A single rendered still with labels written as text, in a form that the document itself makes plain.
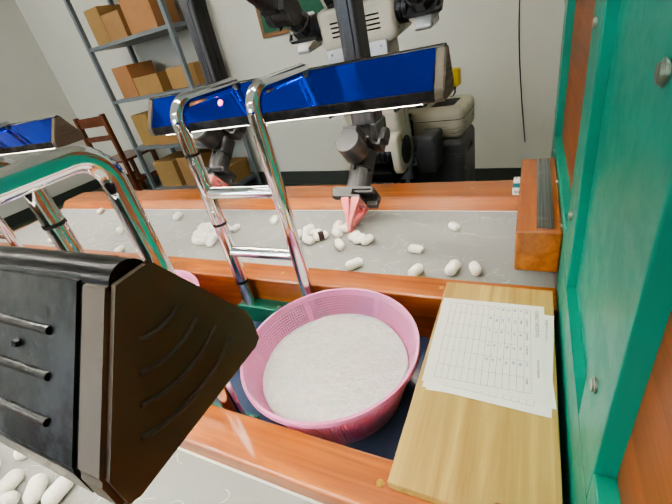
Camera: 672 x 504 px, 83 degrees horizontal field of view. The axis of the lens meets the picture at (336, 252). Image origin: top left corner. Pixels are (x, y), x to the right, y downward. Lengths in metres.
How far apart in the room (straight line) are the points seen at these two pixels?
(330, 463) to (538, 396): 0.24
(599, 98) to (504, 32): 2.29
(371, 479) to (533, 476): 0.15
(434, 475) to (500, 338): 0.20
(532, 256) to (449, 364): 0.22
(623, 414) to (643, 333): 0.06
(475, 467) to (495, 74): 2.51
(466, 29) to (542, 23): 0.41
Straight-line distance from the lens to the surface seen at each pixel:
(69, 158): 0.39
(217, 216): 0.71
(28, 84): 5.74
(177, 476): 0.57
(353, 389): 0.56
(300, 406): 0.56
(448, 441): 0.45
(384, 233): 0.88
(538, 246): 0.62
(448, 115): 1.64
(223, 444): 0.53
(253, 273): 0.80
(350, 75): 0.66
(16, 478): 0.70
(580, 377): 0.44
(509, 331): 0.56
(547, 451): 0.46
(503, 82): 2.76
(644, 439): 0.28
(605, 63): 0.44
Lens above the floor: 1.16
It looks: 30 degrees down
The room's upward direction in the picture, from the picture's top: 13 degrees counter-clockwise
